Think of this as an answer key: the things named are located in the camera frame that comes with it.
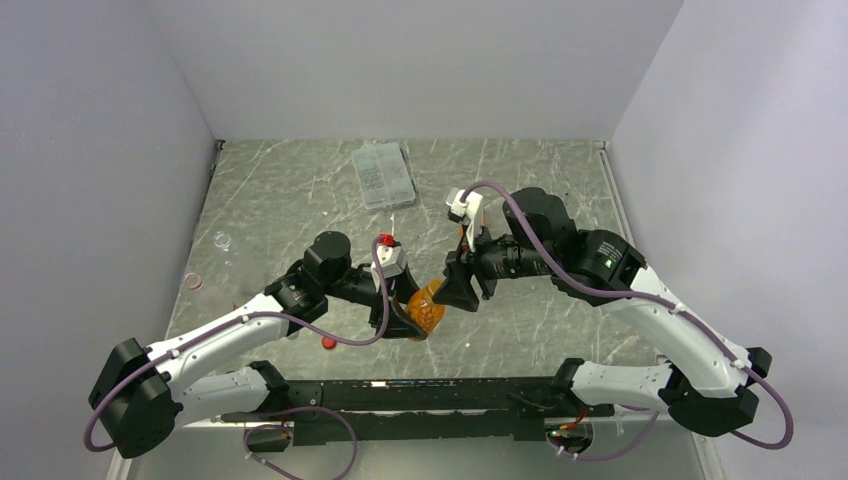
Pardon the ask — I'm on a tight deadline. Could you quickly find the clear plastic screw box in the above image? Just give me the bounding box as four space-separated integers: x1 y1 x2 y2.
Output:
351 142 416 212

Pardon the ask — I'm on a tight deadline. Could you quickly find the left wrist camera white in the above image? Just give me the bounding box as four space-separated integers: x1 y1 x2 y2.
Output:
371 233 407 281

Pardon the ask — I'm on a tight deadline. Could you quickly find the red bottle cap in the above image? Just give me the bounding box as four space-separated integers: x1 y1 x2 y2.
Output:
321 337 338 350

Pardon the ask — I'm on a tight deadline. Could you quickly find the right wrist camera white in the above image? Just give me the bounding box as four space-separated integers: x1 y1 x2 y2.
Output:
445 188 484 252

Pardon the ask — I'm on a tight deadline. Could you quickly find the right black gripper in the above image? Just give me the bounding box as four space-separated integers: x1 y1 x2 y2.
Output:
432 219 556 311

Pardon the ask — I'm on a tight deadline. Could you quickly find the orange juice bottle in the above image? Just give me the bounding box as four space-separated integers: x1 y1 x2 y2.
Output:
459 212 488 239
406 279 447 341

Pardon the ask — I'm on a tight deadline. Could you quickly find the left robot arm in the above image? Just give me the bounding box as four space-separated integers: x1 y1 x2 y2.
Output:
83 231 427 459

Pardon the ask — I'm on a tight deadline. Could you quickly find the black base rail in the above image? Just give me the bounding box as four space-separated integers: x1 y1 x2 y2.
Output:
221 376 615 446

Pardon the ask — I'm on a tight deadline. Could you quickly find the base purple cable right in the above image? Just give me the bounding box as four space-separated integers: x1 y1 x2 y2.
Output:
548 407 664 464

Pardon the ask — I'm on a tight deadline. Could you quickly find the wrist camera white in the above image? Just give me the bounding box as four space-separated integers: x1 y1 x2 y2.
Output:
445 188 484 252
371 233 407 281

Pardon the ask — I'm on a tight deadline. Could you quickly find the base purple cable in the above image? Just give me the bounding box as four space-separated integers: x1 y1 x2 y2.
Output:
548 407 664 464
243 401 360 480

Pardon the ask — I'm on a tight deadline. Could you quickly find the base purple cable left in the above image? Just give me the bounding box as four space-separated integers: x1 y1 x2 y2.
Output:
243 401 360 480

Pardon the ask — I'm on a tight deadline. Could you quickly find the clear bottle red label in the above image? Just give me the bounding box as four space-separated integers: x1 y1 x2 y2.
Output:
183 272 237 321

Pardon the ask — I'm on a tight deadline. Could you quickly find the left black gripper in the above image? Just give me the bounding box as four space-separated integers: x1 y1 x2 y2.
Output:
324 262 432 339

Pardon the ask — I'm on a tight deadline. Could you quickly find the clear empty bottle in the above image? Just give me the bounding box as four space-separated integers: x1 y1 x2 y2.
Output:
213 231 232 251

